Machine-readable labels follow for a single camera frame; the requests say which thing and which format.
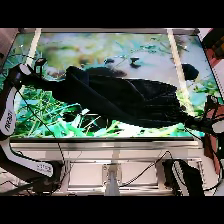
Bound silver frame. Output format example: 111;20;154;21
0;138;224;196

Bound black cable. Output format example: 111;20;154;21
119;149;175;188
15;88;66;166

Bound dark blue jeans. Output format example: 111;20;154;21
61;65;201;129

